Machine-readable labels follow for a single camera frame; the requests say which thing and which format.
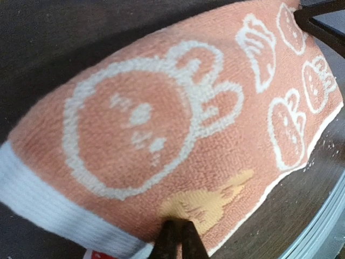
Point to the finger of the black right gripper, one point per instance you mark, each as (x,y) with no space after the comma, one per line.
(305,19)

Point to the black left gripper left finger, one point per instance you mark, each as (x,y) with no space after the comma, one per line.
(169,237)

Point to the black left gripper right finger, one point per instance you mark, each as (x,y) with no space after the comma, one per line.
(192,245)

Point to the front aluminium rail base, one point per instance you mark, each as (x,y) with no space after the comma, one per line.
(324,236)

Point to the orange bunny pattern towel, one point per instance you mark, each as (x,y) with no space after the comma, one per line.
(197,121)

